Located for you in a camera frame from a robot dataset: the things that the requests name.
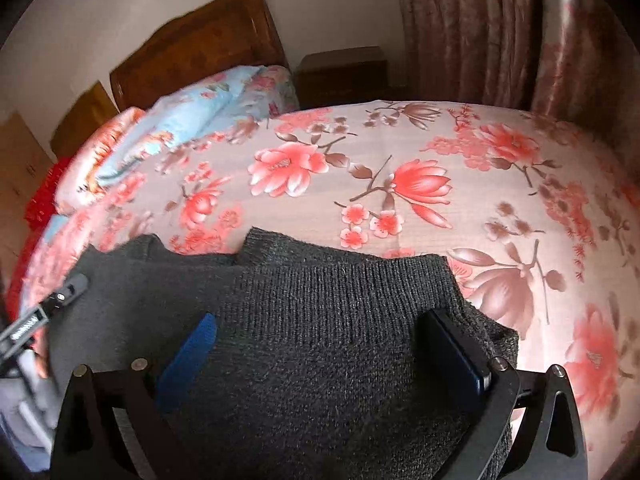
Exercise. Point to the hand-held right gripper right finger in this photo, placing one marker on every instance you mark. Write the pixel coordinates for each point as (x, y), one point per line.
(467, 360)

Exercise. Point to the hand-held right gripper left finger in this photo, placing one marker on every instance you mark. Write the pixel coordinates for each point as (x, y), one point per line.
(190, 355)

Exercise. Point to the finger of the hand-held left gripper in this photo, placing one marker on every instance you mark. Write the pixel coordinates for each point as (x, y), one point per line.
(70, 290)

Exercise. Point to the dark grey striped knit sweater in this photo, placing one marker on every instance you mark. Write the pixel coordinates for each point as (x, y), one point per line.
(310, 350)

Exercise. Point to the person's left hand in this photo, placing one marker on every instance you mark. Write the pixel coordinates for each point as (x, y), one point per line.
(41, 360)

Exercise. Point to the red patterned blanket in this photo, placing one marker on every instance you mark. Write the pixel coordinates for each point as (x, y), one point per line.
(47, 195)

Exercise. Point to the pink floral pillow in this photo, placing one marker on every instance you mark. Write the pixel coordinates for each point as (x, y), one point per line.
(105, 145)

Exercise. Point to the small wooden headboard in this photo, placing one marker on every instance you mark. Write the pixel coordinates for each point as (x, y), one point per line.
(82, 120)

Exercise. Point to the pink floral bed sheet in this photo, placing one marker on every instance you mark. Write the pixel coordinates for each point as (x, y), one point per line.
(450, 185)

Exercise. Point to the light blue floral pillow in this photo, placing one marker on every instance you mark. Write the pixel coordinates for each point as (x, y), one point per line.
(200, 105)

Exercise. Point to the large wooden headboard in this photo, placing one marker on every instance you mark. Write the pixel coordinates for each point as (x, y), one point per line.
(200, 45)

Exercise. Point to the dark wooden nightstand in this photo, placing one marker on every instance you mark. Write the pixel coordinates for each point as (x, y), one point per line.
(340, 77)

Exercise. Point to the pink floral curtain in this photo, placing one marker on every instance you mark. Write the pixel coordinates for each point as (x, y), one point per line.
(475, 25)

